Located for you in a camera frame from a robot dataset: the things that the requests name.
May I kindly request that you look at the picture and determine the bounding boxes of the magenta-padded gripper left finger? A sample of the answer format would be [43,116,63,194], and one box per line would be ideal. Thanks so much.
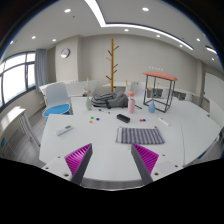
[42,143,94,186]

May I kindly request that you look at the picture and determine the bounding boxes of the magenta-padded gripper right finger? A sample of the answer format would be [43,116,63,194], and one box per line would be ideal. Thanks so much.
[130,143,183,186]

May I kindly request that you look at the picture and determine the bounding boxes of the grey striped towel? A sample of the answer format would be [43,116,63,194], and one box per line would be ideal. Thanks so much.
[115,126,166,145]

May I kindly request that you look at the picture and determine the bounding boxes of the white remote control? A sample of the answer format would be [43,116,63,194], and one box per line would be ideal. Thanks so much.
[55,124,74,137]

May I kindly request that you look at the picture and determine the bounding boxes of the black rectangular case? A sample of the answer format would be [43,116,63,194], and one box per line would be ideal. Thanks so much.
[116,113,131,124]

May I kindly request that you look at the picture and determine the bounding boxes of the blue vase with flowers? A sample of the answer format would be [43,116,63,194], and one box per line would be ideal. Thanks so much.
[147,84,157,114]

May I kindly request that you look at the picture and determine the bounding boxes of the pink vase with flowers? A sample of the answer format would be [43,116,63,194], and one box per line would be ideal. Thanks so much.
[124,79,140,114]

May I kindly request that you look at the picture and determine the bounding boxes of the green vase with dried stems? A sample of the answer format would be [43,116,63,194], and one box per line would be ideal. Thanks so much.
[83,76,93,111]

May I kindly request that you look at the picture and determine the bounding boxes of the white chair with blue seat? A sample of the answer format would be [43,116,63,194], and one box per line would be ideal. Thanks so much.
[42,82,73,123]

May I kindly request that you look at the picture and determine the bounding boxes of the grey backpack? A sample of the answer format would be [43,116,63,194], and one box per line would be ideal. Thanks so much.
[90,91,129,109]

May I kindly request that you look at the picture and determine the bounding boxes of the white plain chair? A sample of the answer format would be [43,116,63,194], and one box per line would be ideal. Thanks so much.
[129,80,147,98]

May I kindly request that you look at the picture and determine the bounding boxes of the white side desk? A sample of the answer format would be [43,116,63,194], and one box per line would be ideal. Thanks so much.
[0,105,42,158]

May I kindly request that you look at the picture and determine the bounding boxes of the grey curtain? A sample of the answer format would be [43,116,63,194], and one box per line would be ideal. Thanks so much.
[34,48,49,94]

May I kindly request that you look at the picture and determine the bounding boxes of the wooden coat rack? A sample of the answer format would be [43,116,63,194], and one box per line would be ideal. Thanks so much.
[105,37,120,93]

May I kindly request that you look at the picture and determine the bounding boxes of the window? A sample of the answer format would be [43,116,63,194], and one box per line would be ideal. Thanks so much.
[0,51,37,108]

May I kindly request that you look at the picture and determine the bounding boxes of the long ceiling light strip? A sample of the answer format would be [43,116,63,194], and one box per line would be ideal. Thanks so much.
[84,0,195,52]

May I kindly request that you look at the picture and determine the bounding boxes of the round ceiling spotlights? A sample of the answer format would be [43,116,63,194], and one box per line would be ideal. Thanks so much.
[9,7,218,63]

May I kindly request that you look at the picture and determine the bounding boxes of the black frame stand orange top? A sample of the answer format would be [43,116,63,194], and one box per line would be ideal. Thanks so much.
[142,70,179,114]

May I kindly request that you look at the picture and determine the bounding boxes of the round wall clock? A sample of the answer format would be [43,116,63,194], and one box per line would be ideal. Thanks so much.
[60,47,71,59]

